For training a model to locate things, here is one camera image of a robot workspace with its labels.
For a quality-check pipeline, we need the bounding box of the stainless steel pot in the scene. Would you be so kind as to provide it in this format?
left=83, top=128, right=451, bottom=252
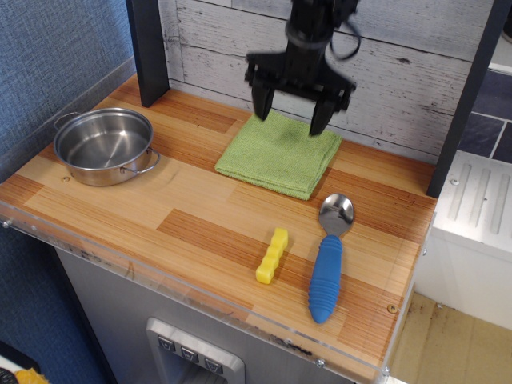
left=54, top=107, right=161, bottom=186

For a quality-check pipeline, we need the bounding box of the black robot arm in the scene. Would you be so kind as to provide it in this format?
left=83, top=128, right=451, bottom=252
left=245, top=1, right=361, bottom=136

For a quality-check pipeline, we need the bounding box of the green towel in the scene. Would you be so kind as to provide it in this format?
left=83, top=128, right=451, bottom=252
left=214, top=111, right=342, bottom=201

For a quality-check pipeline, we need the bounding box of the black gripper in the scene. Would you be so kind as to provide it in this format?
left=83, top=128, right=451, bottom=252
left=245, top=37, right=356, bottom=136

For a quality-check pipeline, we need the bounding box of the dark right shelf post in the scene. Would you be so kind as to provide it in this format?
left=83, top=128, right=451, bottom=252
left=426, top=0, right=511, bottom=198

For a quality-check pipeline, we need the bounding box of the yellow plastic toy block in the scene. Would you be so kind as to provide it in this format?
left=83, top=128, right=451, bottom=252
left=255, top=227, right=289, bottom=284

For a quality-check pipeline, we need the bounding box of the dark left shelf post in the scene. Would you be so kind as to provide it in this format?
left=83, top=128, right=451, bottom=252
left=126, top=0, right=170, bottom=107

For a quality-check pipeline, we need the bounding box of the white toy sink unit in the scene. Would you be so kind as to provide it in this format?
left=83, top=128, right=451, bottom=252
left=414, top=151, right=511, bottom=329

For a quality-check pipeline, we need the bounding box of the blue handled metal spoon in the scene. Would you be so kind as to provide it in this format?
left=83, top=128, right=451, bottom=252
left=308, top=194, right=354, bottom=324

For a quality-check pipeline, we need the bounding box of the clear acrylic table edge guard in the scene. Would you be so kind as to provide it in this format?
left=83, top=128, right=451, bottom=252
left=1, top=194, right=434, bottom=383

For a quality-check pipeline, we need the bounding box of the dark shelf post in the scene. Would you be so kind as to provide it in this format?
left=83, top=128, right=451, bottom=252
left=126, top=0, right=170, bottom=107
left=426, top=0, right=511, bottom=198

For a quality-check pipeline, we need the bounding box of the yellow object bottom left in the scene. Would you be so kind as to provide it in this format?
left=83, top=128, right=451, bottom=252
left=1, top=368, right=50, bottom=384

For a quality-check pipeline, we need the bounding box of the silver dispenser button panel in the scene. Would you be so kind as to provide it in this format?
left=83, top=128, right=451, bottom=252
left=146, top=318, right=246, bottom=383

